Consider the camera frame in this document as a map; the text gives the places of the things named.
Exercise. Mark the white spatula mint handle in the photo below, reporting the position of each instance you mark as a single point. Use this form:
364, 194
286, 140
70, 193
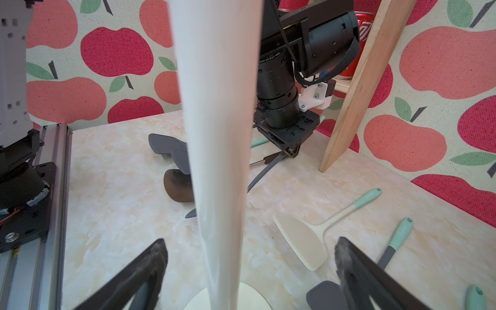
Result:
307, 240

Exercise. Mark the grey spoon dark handle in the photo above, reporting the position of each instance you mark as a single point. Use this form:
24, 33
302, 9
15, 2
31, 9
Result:
178, 186

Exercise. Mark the grey spatula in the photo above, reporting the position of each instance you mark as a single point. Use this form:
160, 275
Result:
181, 159

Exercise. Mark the white utensil rack stand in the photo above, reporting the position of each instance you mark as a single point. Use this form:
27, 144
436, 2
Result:
217, 46

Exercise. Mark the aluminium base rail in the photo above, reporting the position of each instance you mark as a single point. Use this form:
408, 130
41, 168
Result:
33, 241

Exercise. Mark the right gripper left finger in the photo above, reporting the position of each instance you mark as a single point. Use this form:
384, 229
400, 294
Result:
137, 285

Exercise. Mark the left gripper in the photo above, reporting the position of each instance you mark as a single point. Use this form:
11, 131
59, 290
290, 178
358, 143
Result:
288, 139

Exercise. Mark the grey slotted turner mint handle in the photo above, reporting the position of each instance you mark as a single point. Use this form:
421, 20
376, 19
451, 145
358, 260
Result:
329, 295

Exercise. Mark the wooden two-tier shelf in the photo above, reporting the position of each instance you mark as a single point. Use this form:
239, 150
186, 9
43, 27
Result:
386, 31

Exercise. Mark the grey spatula mint handle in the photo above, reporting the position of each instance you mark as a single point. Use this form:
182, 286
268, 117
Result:
475, 298

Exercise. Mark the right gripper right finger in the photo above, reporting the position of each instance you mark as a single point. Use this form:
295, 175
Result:
365, 285

